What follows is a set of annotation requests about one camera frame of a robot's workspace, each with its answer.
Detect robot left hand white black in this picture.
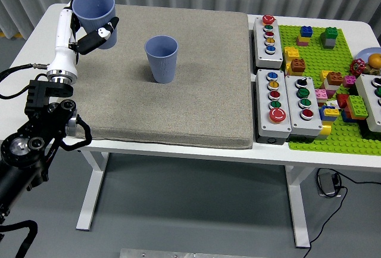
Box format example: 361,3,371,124
46,0,120,77

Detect blue ribbed plastic cup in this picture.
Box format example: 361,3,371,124
144,35,179,84
72,0,117,50

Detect grey-brown fabric mat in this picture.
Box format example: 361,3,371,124
71,4,254,150

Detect white table leg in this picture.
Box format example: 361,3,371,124
76,150,110,231
284,164,311,248

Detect grey five-button control box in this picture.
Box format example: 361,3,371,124
255,69,292,145
252,14,284,70

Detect brown toy brick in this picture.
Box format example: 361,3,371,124
290,58,307,73

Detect grey four-button control box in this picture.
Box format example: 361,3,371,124
285,74,323,143

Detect green studded baseplate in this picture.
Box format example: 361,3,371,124
276,24,381,155

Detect white toy brick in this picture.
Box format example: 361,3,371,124
321,79,341,92

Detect yellow cylinder toy piece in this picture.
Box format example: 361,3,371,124
318,120,333,136

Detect orange toy brick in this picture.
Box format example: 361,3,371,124
326,71,343,86

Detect magenta toy brick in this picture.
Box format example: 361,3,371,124
342,74,357,89

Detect grey power adapter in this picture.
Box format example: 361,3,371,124
316,172,342,198

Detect red valve wheel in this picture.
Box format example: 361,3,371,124
349,58,366,76

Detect large green toy brick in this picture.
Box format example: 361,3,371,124
346,94,369,120

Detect light blue plate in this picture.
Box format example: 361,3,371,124
355,47,381,68

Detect grey control box black buttons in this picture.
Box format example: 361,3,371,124
354,73,381,133

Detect black power cable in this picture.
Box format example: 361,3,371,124
303,168,381,258

